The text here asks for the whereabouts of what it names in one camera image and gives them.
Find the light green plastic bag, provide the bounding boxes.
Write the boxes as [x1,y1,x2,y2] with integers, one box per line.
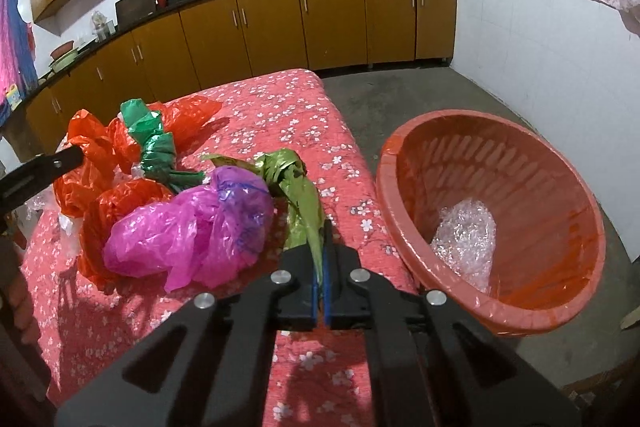
[201,148,326,280]

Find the jar with plastic cover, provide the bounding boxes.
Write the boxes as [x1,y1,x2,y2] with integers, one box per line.
[90,11,116,42]

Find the stacked pink and green bowls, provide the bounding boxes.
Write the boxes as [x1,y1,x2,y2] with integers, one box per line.
[47,41,83,72]

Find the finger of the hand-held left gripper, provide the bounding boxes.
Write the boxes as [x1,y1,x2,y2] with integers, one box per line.
[0,146,85,220]

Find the clear bubble wrap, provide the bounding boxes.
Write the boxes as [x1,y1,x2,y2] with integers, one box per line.
[431,199,497,294]

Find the pink plastic bag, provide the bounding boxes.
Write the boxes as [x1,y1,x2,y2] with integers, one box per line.
[102,166,276,293]

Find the dark green plastic bag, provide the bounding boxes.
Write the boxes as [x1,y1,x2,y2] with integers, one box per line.
[120,98,206,195]

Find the dark wooden furniture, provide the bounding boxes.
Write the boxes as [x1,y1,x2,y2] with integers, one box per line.
[562,357,636,427]

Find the person's left hand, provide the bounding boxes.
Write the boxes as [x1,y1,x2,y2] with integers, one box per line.
[0,232,42,350]

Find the wooden base cabinets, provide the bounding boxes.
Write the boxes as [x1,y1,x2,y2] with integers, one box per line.
[25,0,458,158]

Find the red plastic basket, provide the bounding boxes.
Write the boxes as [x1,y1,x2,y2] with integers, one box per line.
[375,108,607,338]

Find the red floral tablecloth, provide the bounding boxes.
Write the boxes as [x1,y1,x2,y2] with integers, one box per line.
[20,68,418,427]

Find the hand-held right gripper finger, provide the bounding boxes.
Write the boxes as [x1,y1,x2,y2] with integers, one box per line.
[322,222,583,427]
[54,219,331,427]

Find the dark cutting board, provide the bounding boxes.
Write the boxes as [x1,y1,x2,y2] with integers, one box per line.
[115,0,156,25]

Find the hanging blue and pink cloth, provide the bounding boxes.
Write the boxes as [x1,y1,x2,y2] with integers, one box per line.
[0,0,38,128]

